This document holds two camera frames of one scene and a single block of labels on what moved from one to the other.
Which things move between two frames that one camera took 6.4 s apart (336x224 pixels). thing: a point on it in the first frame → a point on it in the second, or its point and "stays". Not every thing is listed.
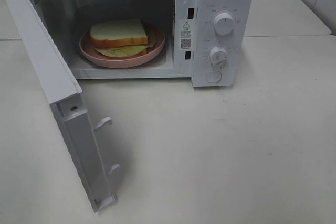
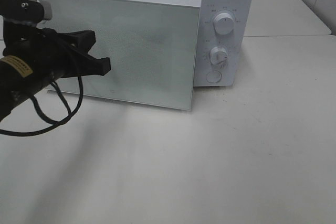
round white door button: x=213 y=76 stays
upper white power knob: x=223 y=23 stays
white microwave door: x=62 y=93 → x=150 y=40
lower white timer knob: x=218 y=55 stays
